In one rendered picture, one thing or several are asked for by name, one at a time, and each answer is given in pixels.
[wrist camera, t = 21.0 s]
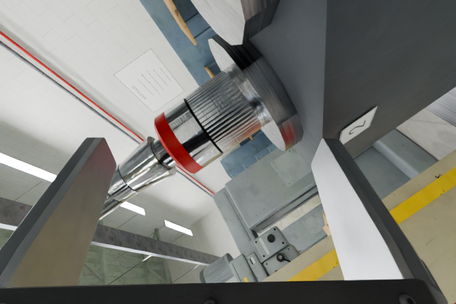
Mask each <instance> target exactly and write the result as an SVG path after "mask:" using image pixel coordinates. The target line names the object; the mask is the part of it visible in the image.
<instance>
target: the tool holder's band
mask: <svg viewBox="0 0 456 304"><path fill-rule="evenodd" d="M154 128H155V132H156V134H157V136H158V138H159V140H160V142H161V143H162V145H163V146H164V148H165V150H166V151H167V152H168V154H169V155H170V156H171V158H172V159H173V160H174V161H175V162H176V163H177V164H178V165H179V166H180V167H181V168H182V169H183V170H184V171H186V172H188V173H192V174H196V173H197V172H199V171H200V170H201V169H203V168H205V167H202V166H201V165H199V164H198V163H197V162H196V161H195V160H194V159H193V158H192V157H191V156H190V154H188V152H187V151H186V150H185V148H184V147H183V146H182V145H181V143H180V142H179V140H178V139H177V137H176V136H175V134H174V133H173V131H172V129H171V127H170V126H169V124H168V122H167V120H166V117H165V114H164V112H163V113H161V114H160V115H158V116H157V117H156V118H155V119H154Z"/></svg>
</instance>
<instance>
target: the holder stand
mask: <svg viewBox="0 0 456 304"><path fill-rule="evenodd" d="M191 1H192V3H193V4H194V6H195V7H196V9H197V10H198V12H199V13H200V14H201V15H202V16H203V18H204V19H205V20H206V22H207V23H208V24H209V25H210V26H211V27H212V28H213V30H214V31H215V32H216V35H214V36H213V37H211V38H210V39H209V40H208V42H209V45H210V50H211V52H212V54H213V56H214V58H215V60H216V63H217V64H218V66H219V68H220V70H221V71H223V70H224V69H229V70H231V71H232V72H233V73H234V74H235V75H236V77H237V78H238V79H239V80H240V81H241V82H242V84H243V85H244V87H245V88H246V89H247V90H248V92H249V94H250V95H251V96H252V98H253V100H254V101H255V103H256V105H257V107H258V108H259V110H260V112H261V114H262V116H263V118H264V120H265V126H263V127H262V128H261V130H262V131H263V132H264V134H265V135H266V136H267V137H268V139H269V140H270V141H271V142H272V143H273V144H274V145H275V146H276V147H278V148H279V149H281V150H283V151H287V150H288V149H289V148H291V147H293V148H294V149H295V150H296V151H297V153H298V154H299V155H300V156H301V157H302V158H303V159H304V160H305V161H306V163H307V164H308V165H309V166H310V168H311V163H312V161H313V158H314V155H315V154H316V151H317V149H318V146H319V144H320V141H321V140H322V139H323V138H338V139H339V140H340V141H341V142H342V143H343V145H344V147H345V148H346V149H347V151H348V152H349V154H350V155H351V157H354V156H355V155H357V154H359V153H360V152H361V151H363V150H365V148H367V147H369V146H370V145H372V144H373V143H375V142H376V141H378V140H379V139H380V138H382V137H383V136H385V135H386V134H388V133H389V132H391V131H392V130H393V129H395V128H397V127H398V126H399V125H401V124H403V123H404V122H405V121H406V120H408V119H410V118H411V117H412V116H414V115H415V114H417V113H418V112H420V111H421V110H423V109H424V108H426V107H427V106H428V105H430V104H432V103H433V102H434V101H436V100H438V99H439V98H440V97H441V96H443V95H445V94H446V93H447V92H449V91H451V90H452V89H453V88H455V87H456V0H191Z"/></svg>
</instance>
